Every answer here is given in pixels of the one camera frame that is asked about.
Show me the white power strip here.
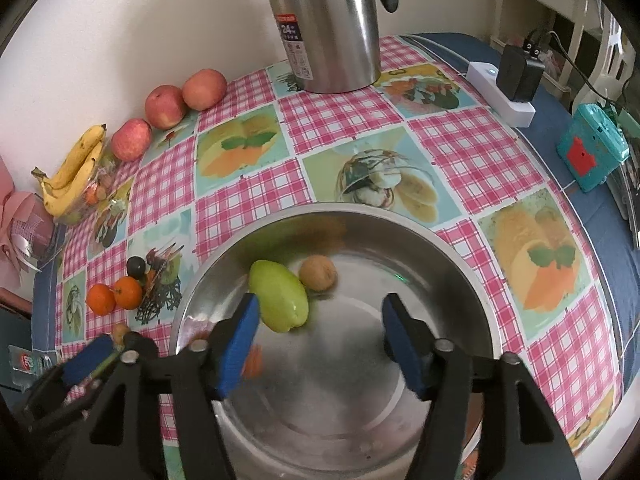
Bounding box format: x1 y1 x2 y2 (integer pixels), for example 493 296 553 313
467 61 537 128

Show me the white wooden shelf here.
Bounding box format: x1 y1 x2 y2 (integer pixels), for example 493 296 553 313
490 0 606 86

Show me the orange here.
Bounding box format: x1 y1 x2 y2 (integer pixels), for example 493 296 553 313
242 345 264 379
113 276 144 310
86 283 117 317

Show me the teal box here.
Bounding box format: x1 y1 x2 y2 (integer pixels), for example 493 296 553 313
556 103 630 193

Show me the round metal plate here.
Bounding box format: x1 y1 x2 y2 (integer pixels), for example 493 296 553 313
168 201 506 480

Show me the green mango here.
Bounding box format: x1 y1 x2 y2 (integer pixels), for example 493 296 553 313
248 259 310 333

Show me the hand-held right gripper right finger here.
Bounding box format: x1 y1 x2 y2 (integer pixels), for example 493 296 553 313
381 292 581 480

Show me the stainless steel thermos jug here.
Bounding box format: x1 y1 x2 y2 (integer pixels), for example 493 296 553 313
265 0 399 95

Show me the white chair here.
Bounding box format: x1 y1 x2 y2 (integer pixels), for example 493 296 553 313
592 0 640 111

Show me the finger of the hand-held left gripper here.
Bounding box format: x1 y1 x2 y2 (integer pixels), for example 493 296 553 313
60 334 117 388
122 331 160 358

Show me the pink flower bouquet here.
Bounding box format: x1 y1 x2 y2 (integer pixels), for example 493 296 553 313
0 155 66 271

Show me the yellow banana bunch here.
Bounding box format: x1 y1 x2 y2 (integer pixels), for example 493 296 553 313
31 124 108 218

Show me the black cable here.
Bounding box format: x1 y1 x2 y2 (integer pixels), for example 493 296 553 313
525 27 640 116

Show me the black charger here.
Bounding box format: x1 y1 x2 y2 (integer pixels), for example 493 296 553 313
496 44 546 104

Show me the clear plastic container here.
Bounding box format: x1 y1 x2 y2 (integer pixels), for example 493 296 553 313
60 152 133 226

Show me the red apple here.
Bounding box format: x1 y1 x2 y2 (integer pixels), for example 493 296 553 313
145 85 188 131
182 68 228 111
111 118 153 163

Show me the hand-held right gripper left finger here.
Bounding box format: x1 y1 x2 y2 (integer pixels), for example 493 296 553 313
50 291 262 480

